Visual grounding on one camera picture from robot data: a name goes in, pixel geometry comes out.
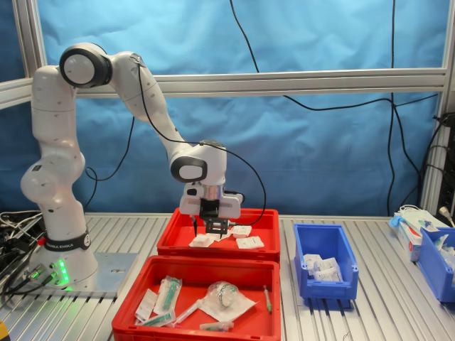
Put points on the blue bin with medical packs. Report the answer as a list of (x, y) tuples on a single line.
[(432, 263)]

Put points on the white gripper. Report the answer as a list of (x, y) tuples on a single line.
[(190, 204)]

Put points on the black equipment rack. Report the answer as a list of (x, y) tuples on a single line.
[(448, 177)]

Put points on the yellow emergency stop box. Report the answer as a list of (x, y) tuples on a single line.
[(3, 330)]

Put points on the green printed medical pack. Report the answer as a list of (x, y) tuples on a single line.
[(444, 245)]

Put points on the small green tipped syringe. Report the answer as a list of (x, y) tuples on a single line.
[(267, 300)]

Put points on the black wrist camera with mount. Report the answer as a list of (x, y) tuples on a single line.
[(216, 226)]

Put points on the aluminium frame post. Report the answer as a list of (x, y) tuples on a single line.
[(448, 35), (30, 35)]

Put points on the green needle pack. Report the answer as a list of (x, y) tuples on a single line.
[(217, 326)]

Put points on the blue storage bin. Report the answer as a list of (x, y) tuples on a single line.
[(320, 238)]

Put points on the white power plug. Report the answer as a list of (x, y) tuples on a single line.
[(444, 212)]

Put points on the short aluminium frame beam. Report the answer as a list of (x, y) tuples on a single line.
[(14, 92)]

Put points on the long aluminium frame beam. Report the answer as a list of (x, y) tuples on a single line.
[(284, 81)]

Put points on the blue backdrop cloth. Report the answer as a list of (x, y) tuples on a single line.
[(320, 160)]

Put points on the coiled tubing pouch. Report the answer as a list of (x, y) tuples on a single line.
[(227, 298)]

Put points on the long thin syringe pack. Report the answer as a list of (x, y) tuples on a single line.
[(188, 312)]

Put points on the flat white label pack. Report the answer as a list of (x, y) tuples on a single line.
[(145, 303)]

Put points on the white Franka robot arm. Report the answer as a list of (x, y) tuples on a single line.
[(53, 142)]

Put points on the face mask carton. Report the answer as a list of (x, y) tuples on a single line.
[(409, 238)]

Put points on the red round knob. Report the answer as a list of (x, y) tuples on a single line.
[(41, 242)]

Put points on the white printed bandage pack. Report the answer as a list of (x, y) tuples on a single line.
[(330, 264), (241, 231), (312, 259), (250, 242), (328, 276)]

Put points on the red box with syringes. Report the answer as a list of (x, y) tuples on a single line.
[(185, 273)]

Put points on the red box with bandages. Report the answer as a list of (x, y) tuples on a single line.
[(177, 231)]

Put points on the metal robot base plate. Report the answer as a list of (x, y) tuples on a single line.
[(117, 270)]

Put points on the large green syringe pack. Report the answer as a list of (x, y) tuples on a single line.
[(168, 295)]

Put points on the blue face masks stack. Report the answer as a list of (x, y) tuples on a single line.
[(416, 215)]

